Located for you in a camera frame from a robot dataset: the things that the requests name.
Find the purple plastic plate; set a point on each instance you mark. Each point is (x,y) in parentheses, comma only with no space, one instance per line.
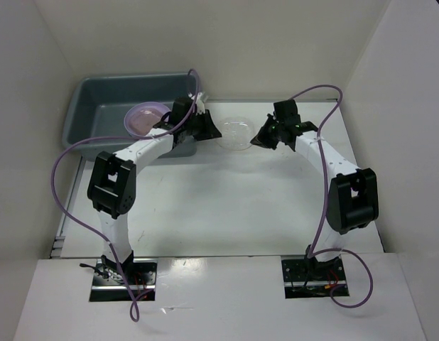
(163,109)

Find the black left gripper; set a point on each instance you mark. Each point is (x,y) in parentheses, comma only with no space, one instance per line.
(209,130)

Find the grey plastic bin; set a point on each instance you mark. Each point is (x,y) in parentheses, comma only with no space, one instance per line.
(95,117)

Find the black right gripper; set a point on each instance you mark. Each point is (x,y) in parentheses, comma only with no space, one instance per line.
(261,138)

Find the brown translucent square plate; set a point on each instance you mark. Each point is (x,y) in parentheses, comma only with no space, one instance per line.
(142,121)

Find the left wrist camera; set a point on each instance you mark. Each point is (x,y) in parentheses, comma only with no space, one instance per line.
(200,99)

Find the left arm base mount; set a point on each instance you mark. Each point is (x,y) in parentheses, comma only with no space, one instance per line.
(108,285)

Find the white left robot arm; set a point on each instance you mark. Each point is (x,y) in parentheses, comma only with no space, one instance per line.
(112,187)

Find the clear bowl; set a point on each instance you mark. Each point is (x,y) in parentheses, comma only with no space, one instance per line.
(236,132)

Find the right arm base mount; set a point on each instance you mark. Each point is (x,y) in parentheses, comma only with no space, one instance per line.
(309,278)

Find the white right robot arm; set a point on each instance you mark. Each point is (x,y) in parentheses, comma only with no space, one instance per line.
(350,199)

